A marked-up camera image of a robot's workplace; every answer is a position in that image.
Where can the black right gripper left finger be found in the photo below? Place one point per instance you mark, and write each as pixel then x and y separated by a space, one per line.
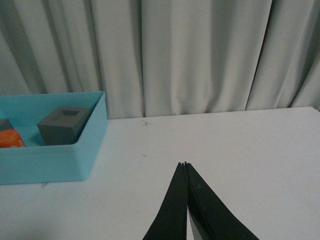
pixel 170 222

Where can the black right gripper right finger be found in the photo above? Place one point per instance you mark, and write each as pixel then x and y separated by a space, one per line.
pixel 210 219

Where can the gray cube with L slot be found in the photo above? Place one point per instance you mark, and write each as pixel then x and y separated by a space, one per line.
pixel 64 125

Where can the orange cylinder with white numbers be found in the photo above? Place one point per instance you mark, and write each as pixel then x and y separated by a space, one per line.
pixel 11 138

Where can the gray cube with round hole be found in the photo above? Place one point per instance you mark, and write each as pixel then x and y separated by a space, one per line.
pixel 5 124

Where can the light blue plastic box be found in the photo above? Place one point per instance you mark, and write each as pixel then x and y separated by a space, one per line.
pixel 40 163

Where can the white pleated curtain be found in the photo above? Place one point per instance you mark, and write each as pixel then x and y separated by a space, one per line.
pixel 164 57

